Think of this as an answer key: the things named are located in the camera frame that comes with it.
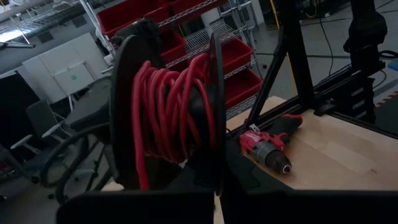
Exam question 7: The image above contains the black aluminium table frame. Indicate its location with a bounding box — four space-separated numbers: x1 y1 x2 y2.
225 0 398 141

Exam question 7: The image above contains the black wire spool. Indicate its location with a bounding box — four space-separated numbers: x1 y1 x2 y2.
109 32 227 197

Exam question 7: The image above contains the grey office chair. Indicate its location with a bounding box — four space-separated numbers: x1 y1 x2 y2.
0 99 74 184

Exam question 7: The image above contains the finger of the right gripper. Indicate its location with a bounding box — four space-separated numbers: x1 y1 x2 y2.
111 18 164 67

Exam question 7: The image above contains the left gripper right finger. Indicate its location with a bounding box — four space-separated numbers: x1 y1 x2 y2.
219 145 398 224

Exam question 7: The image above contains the red wire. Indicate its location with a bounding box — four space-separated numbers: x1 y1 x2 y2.
131 52 218 190

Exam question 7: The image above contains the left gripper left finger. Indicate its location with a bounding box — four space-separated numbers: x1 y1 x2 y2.
55 155 218 224

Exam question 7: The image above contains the white cabinet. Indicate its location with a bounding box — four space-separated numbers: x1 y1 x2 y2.
21 32 109 103

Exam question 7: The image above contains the black looped camera cable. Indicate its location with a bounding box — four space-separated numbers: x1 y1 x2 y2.
39 123 113 205

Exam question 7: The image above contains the red cordless drill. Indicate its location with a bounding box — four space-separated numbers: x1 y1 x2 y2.
238 113 304 175

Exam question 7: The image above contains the red storage bin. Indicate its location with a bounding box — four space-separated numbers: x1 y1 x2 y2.
160 30 187 68
217 37 253 75
223 70 264 110
96 0 170 38

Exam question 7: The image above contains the metal wire shelving rack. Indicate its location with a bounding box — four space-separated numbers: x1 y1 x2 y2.
79 0 265 121

